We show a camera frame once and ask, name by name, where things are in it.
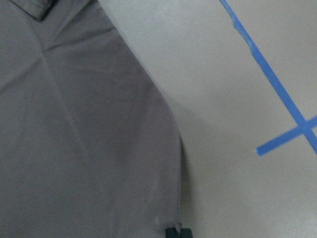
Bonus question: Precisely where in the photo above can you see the dark brown t-shirt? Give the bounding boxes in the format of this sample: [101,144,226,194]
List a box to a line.
[0,0,181,238]

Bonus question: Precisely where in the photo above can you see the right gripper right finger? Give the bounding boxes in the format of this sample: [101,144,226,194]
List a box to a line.
[180,228,192,238]

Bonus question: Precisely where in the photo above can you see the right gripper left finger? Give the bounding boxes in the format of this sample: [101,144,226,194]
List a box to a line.
[165,227,177,238]

